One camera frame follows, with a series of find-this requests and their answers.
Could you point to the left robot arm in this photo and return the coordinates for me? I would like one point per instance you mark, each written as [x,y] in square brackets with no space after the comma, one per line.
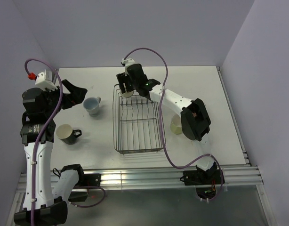
[45,205]

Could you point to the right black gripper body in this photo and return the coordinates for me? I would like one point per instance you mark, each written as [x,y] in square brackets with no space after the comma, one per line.
[134,84]

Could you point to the black mug white inside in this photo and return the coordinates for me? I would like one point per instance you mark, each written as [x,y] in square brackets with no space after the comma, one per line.
[67,134]

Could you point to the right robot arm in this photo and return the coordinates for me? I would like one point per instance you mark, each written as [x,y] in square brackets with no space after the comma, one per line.
[193,114]

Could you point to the pale yellow mug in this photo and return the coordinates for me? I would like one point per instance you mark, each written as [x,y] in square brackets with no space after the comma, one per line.
[176,126]

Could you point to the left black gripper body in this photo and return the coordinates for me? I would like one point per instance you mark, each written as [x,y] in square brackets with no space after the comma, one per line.
[52,98]

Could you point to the steel cup brown base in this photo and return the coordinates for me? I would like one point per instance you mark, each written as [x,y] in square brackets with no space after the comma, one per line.
[127,94]

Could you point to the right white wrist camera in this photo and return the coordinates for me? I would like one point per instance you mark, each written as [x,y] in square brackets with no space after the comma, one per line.
[126,62]

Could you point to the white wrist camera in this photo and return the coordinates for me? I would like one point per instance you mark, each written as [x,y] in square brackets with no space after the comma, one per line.
[45,80]
[126,62]

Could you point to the wire dish rack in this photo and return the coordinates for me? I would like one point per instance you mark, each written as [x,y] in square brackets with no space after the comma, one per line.
[136,125]

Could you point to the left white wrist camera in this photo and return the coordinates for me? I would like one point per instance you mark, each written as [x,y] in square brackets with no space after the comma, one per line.
[45,80]

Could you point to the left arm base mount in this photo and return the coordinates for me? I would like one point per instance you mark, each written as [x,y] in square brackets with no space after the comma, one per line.
[89,180]

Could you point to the black box under rail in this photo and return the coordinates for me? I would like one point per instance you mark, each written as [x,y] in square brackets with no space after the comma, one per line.
[78,196]

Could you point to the light blue mug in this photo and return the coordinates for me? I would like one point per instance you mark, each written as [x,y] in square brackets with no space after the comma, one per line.
[91,105]

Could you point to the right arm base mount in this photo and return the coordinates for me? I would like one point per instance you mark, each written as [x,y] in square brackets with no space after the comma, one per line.
[191,177]

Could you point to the aluminium frame rail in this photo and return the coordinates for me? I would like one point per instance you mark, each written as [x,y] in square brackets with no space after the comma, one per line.
[163,178]

